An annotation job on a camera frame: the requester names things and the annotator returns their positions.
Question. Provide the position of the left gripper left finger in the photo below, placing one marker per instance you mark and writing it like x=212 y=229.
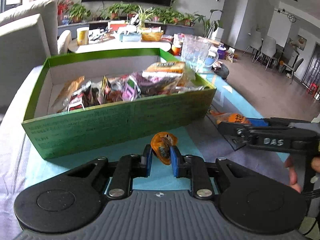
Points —
x=126 y=170

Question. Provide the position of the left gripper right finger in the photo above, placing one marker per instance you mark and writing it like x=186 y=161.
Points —
x=193 y=168

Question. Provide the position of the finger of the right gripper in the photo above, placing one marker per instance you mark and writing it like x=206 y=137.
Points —
x=237 y=134
x=268 y=122

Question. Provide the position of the orange peanut snack bag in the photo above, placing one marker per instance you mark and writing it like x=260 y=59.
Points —
x=228 y=117

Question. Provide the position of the orange jelly cup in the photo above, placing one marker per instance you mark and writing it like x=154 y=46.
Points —
x=161 y=143

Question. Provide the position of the beige stick sachet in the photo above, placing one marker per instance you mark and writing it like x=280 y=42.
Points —
x=66 y=92

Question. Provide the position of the black red snack packet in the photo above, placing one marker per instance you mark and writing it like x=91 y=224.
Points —
x=81 y=98

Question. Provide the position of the orange cracker packet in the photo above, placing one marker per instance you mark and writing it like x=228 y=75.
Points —
x=176 y=67

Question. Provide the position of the person right hand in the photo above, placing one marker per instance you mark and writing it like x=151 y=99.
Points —
x=315 y=164

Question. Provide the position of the blue patterned table mat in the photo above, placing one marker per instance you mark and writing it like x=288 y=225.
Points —
x=200 y=138

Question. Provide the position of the purple green snack packet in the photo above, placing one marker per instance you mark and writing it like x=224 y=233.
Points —
x=131 y=90

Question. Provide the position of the dark snack packet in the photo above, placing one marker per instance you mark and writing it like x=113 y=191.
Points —
x=105 y=90

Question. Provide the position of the purple gift bag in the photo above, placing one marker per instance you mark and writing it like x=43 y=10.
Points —
x=221 y=52

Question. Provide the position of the green cardboard box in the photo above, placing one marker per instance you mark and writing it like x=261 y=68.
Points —
x=55 y=134

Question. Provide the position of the clear glass mug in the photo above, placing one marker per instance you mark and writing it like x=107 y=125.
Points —
x=197 y=53

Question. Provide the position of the blue plastic tray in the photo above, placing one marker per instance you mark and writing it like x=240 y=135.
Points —
x=130 y=37

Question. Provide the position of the yellow wicker basket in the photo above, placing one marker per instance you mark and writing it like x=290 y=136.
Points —
x=152 y=36

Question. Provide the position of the round white coffee table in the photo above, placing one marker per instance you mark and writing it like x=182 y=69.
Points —
x=115 y=44

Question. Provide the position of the yellow tin can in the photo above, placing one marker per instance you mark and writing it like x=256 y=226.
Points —
x=82 y=36

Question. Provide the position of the grey sofa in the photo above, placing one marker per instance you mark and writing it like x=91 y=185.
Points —
x=28 y=37

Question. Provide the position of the red flower decoration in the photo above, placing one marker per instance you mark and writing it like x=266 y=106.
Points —
x=63 y=8

